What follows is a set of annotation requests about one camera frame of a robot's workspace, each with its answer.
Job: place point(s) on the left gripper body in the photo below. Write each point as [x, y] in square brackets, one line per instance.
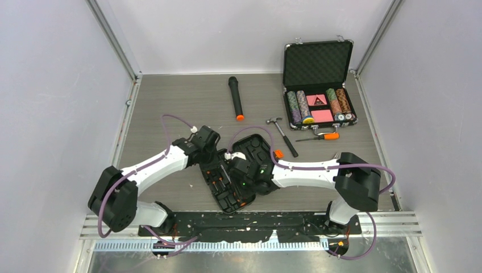
[210, 161]

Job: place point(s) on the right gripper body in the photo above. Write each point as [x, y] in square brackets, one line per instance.
[245, 188]

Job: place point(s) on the black tool kit case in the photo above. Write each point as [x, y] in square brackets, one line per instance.
[255, 148]

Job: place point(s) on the orange handled screwdriver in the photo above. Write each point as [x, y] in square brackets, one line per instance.
[323, 136]

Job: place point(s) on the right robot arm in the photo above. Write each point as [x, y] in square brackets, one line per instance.
[356, 182]

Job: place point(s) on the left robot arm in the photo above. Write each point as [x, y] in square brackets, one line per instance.
[115, 197]

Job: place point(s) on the black microphone orange end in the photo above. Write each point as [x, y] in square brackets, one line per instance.
[234, 89]

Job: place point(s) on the open poker chip case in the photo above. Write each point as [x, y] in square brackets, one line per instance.
[314, 84]

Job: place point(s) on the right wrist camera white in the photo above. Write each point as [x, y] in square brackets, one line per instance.
[233, 155]

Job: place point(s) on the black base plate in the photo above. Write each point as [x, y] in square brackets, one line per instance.
[252, 227]

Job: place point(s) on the claw hammer black handle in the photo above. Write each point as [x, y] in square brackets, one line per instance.
[275, 121]

